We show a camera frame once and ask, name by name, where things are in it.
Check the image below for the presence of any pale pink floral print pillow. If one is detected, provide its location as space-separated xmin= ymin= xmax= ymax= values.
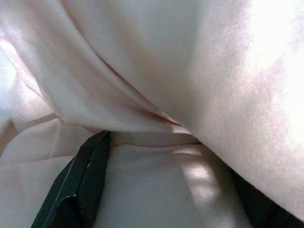
xmin=0 ymin=0 xmax=304 ymax=228

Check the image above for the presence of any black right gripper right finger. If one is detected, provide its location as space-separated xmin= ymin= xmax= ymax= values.
xmin=229 ymin=167 xmax=304 ymax=228

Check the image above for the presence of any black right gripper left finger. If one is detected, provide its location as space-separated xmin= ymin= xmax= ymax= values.
xmin=30 ymin=130 xmax=112 ymax=228

